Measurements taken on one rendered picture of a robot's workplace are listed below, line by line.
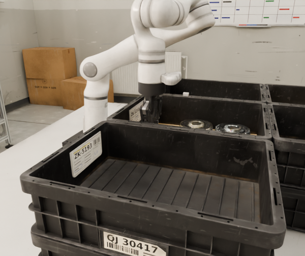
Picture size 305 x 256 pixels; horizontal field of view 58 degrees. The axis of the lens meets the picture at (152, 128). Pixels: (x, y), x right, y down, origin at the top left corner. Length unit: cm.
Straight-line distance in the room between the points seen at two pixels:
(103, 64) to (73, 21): 344
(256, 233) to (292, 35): 364
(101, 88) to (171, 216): 79
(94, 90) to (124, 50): 20
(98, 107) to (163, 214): 76
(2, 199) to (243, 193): 64
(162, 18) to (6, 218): 63
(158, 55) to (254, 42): 321
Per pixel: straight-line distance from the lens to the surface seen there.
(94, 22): 431
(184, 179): 65
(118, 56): 102
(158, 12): 70
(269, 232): 38
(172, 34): 99
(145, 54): 72
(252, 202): 60
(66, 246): 52
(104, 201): 42
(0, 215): 84
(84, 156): 63
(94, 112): 110
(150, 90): 73
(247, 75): 393
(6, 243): 75
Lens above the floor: 116
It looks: 21 degrees down
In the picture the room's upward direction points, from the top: straight up
